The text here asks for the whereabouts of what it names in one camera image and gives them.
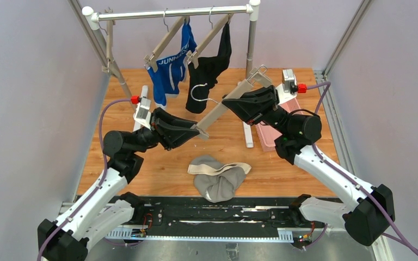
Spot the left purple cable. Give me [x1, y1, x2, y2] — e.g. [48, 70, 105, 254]
[36, 95, 140, 261]

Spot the grey underwear beige waistband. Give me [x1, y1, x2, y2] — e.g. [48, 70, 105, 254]
[187, 155, 251, 203]

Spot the black underwear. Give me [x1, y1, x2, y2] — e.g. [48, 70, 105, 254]
[186, 23, 232, 114]

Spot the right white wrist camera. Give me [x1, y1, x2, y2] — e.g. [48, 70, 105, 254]
[275, 69, 298, 104]

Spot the beige hanger of blue underwear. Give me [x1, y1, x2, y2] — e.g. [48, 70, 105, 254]
[144, 10, 189, 72]

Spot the purple cable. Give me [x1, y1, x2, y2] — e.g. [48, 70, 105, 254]
[297, 81, 418, 261]
[36, 95, 140, 261]

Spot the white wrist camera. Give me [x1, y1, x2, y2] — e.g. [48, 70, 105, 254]
[131, 96, 151, 131]
[275, 69, 298, 104]

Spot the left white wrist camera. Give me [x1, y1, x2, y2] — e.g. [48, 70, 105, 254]
[131, 96, 151, 131]

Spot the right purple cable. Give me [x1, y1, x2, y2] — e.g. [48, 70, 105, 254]
[297, 81, 418, 261]

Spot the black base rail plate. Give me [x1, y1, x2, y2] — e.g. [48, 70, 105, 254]
[75, 195, 343, 239]

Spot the beige hanger of black underwear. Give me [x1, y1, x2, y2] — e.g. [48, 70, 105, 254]
[185, 14, 232, 68]

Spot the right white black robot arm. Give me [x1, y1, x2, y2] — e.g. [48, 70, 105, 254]
[222, 86, 395, 246]

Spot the blue underwear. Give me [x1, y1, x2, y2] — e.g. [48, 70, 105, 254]
[145, 21, 197, 109]

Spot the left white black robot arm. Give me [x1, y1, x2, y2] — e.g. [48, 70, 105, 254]
[36, 105, 200, 260]

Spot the beige hanger of grey underwear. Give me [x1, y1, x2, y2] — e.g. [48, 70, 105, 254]
[192, 65, 272, 140]

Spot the white metal clothes rack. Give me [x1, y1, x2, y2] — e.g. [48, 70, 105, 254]
[82, 0, 261, 149]

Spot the empty beige clip hanger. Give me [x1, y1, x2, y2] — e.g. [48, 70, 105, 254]
[104, 20, 115, 75]

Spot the pink plastic basket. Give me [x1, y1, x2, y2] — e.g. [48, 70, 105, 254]
[266, 104, 322, 158]

